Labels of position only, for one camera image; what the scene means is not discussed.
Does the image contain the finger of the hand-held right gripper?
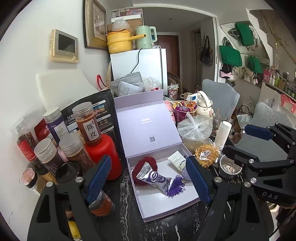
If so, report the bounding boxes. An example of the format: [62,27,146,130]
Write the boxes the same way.
[223,145,296,176]
[244,123,296,153]

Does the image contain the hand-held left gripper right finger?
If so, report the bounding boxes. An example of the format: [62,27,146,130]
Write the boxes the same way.
[185,156,274,241]

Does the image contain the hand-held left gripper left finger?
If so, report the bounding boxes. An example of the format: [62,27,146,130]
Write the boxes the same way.
[27,155,112,241]

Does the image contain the purple tassel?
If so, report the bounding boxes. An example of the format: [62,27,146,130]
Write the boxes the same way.
[166,175,188,197]

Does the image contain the red fluffy scrunchie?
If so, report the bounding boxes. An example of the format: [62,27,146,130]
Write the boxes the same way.
[132,157,159,186]

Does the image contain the silver purple snack packet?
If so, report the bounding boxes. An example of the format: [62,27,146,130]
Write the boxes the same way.
[136,162,173,197]

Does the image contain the lilac gift box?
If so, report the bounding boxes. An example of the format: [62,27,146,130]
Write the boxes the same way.
[114,89,201,223]

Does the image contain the metal bowl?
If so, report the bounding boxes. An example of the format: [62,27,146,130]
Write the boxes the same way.
[218,155,243,179]

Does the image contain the grey covered chair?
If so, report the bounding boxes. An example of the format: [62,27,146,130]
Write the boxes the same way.
[202,79,240,121]
[236,102,289,163]

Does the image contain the bagged waffle cookie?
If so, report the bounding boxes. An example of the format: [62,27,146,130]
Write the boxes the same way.
[194,143,222,168]

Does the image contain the red plastic bottle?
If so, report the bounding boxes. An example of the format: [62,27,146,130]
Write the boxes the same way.
[84,134,122,181]

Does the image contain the white paper roll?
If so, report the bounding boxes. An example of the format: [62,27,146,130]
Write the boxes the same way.
[215,121,232,146]

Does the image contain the clear drinking glass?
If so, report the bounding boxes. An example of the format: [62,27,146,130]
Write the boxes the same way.
[211,112,229,137]

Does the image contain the pink plastic bag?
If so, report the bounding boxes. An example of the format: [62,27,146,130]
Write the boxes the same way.
[280,94,296,109]

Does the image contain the clear plastic bag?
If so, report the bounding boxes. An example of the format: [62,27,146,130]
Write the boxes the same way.
[177,112,213,152]

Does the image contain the row of cosmetic bottles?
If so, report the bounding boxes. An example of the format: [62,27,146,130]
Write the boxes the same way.
[262,67,296,98]

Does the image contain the cluster of clear spice jars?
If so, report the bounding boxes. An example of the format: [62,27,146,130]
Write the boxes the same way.
[10,102,115,217]

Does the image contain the white handbag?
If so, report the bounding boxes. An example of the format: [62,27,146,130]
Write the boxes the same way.
[243,67,257,82]

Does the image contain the yellow lemon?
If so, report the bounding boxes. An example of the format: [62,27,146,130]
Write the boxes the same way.
[68,221,81,240]

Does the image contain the cream water bottle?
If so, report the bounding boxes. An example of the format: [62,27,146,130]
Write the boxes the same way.
[195,90,213,117]

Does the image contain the black food bag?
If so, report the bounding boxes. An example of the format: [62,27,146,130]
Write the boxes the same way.
[60,89,125,160]

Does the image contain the green tote bag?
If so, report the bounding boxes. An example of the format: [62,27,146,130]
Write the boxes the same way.
[219,45,243,67]
[246,56,263,75]
[235,22,255,47]

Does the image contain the pink handbag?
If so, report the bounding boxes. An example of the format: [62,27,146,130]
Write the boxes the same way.
[220,64,233,80]

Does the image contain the purple instant noodle cup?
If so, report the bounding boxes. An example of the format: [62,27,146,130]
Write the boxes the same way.
[173,101,197,127]

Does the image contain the red pouch bag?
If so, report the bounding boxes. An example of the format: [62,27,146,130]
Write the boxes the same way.
[34,118,55,144]

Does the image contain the pink cartoon cup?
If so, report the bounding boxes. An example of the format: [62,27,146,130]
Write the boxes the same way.
[164,100,177,126]

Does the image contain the clear plastic cup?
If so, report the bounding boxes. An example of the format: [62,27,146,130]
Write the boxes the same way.
[167,85,179,99]

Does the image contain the dark hanging handbag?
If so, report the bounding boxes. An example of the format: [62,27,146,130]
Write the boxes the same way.
[199,36,213,66]

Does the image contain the woven straw fan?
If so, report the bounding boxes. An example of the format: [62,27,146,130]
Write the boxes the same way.
[106,62,114,87]

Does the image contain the grey plastic mailer bag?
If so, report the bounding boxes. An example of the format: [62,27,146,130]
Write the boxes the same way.
[110,72,144,96]

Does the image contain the white refrigerator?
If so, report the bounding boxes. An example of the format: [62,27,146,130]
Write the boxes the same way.
[110,47,168,96]

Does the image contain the brown door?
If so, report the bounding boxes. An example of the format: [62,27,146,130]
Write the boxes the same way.
[155,35,179,79]

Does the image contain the yellow cooking pot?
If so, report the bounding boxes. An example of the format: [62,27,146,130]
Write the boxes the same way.
[106,30,147,54]

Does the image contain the pale green electric kettle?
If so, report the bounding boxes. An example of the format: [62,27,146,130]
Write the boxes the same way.
[135,25,158,49]

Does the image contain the framed picture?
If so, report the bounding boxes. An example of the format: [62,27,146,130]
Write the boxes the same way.
[83,0,109,50]

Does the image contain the clear bag on pot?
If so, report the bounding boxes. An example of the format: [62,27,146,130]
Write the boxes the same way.
[112,19,130,32]

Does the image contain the cardboard boxes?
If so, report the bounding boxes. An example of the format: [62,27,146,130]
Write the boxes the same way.
[111,8,144,29]

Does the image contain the black power cable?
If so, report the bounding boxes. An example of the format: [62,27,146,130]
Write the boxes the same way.
[129,48,145,77]

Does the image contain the wall intercom panel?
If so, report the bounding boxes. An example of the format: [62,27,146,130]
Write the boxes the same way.
[49,29,79,63]

